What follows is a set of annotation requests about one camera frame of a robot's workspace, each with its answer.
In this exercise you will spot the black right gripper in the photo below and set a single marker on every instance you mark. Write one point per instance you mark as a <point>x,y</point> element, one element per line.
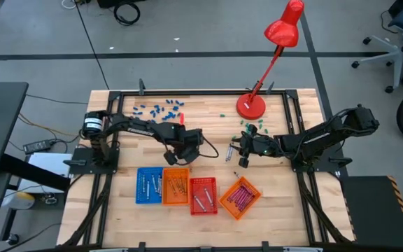
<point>261,145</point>

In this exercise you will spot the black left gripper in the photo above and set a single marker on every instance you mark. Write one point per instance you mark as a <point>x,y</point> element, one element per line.
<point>189,143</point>

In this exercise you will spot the orange crayon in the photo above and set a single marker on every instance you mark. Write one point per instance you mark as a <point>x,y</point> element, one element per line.
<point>184,184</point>
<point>175,184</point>
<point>180,184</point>
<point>174,190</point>
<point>171,186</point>

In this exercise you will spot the red plastic basket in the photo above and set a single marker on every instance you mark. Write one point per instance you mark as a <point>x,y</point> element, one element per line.
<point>203,185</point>

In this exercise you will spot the orange plastic basket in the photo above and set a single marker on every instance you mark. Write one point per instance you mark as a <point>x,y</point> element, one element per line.
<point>166,200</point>
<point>227,206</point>

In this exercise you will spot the blue plastic basket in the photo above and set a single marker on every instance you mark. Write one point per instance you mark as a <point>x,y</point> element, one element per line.
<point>140,199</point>

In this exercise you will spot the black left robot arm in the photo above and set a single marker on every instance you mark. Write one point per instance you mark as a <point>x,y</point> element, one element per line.
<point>138,127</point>

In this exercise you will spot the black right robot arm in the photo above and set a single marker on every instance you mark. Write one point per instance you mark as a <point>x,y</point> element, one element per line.
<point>313,138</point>

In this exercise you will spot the red desk lamp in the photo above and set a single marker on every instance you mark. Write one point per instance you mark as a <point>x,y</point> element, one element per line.
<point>282,31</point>

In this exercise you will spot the black power adapter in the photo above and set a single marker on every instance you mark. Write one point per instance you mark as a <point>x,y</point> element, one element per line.
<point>38,146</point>

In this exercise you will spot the black floor box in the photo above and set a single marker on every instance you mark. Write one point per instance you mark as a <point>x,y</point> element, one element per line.
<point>117,3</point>

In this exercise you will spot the white yellow bundle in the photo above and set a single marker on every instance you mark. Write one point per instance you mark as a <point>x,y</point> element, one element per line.
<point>19,201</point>

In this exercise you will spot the white office chair blue seat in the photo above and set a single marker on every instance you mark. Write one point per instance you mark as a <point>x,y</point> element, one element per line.
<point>395,56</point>

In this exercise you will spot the black aluminium table frame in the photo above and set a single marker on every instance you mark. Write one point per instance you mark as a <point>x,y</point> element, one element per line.
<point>187,93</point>

